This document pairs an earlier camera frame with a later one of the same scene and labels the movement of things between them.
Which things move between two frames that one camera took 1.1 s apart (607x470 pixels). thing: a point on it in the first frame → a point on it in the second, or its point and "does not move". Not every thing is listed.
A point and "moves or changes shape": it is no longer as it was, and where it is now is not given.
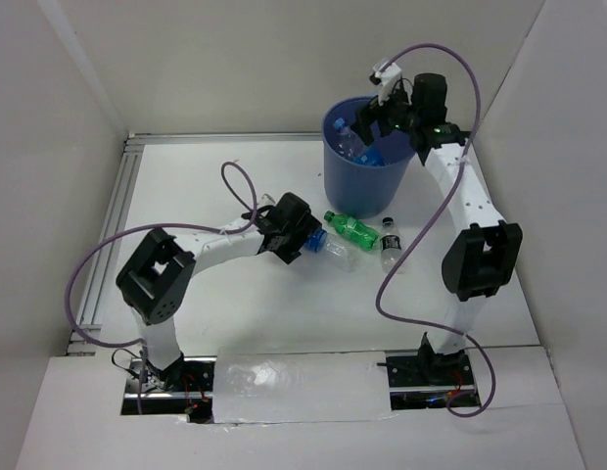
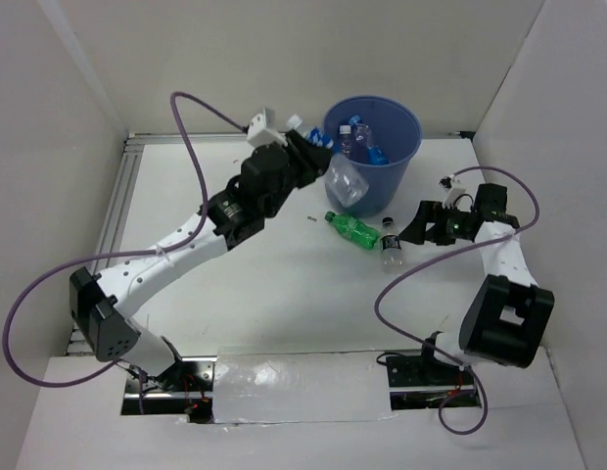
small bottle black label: [392, 255] does not move
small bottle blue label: [353, 148] moves or changes shape
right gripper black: [368, 114] → [434, 212]
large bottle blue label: [335, 246] → [344, 180]
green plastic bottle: [352, 228] does not move
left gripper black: [290, 252] → [311, 161]
